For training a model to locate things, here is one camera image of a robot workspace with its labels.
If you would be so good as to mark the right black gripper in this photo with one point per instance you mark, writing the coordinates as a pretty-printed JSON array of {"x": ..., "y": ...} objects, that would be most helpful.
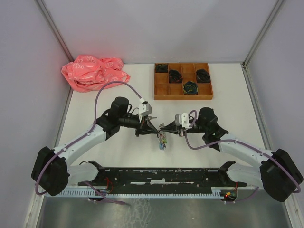
[{"x": 176, "y": 129}]

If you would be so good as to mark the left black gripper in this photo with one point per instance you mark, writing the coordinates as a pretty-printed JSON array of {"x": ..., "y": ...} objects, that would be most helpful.
[{"x": 145, "y": 127}]

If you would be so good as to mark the metal key organiser disc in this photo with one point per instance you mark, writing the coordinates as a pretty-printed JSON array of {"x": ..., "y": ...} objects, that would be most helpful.
[{"x": 162, "y": 138}]

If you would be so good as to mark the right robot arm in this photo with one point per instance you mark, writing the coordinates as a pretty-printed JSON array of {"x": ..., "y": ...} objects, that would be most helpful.
[{"x": 274, "y": 172}]

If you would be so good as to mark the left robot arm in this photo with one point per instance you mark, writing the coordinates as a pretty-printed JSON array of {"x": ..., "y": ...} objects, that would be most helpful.
[{"x": 54, "y": 169}]

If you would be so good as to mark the blue yellow rolled band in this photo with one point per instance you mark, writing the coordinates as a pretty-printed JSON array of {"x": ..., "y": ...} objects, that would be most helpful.
[{"x": 190, "y": 88}]

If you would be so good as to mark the wooden compartment tray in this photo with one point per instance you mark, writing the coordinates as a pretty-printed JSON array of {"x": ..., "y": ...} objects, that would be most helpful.
[{"x": 163, "y": 90}]

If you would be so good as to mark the black rolled band centre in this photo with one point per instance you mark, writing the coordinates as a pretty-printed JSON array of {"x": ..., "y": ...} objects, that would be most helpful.
[{"x": 175, "y": 77}]

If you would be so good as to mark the black rolled band right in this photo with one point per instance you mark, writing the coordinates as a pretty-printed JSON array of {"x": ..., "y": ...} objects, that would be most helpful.
[{"x": 202, "y": 76}]

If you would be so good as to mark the black rolled band top-left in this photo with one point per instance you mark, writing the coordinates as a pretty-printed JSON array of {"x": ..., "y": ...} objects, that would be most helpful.
[{"x": 161, "y": 68}]

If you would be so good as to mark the pink plastic bag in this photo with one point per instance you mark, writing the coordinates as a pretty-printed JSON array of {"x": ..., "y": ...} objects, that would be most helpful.
[{"x": 88, "y": 73}]

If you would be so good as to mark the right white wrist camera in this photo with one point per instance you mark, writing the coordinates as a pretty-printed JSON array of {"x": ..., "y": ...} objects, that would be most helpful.
[{"x": 182, "y": 120}]

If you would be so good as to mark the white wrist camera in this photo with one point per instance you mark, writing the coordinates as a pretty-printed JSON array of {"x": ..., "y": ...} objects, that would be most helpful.
[
  {"x": 145, "y": 108},
  {"x": 182, "y": 120}
]

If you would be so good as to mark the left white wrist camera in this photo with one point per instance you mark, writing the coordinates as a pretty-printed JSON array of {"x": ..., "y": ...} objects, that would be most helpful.
[{"x": 145, "y": 108}]

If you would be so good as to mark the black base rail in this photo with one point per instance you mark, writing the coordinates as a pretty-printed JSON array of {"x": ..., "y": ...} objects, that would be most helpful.
[{"x": 199, "y": 177}]

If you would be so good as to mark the grey cable duct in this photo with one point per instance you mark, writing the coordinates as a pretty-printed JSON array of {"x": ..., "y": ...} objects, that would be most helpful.
[{"x": 90, "y": 193}]

